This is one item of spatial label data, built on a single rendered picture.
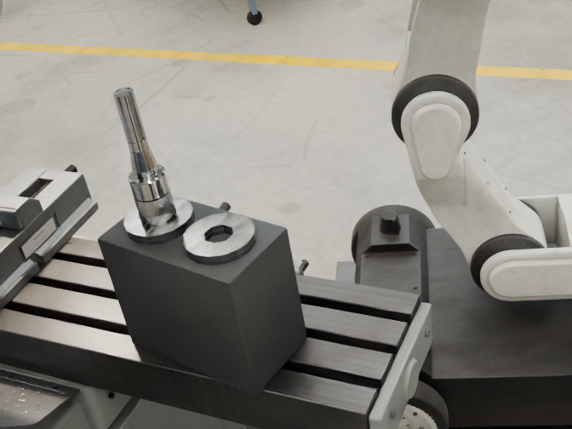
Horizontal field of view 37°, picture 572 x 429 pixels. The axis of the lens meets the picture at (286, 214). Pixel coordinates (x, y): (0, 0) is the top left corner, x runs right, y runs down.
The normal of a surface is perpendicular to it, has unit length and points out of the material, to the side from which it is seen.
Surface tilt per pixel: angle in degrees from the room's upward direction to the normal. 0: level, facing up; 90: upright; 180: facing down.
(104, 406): 90
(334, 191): 0
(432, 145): 90
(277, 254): 90
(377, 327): 0
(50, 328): 0
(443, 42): 90
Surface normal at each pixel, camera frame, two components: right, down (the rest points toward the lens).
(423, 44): -0.11, 0.58
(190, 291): -0.56, 0.54
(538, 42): -0.15, -0.81
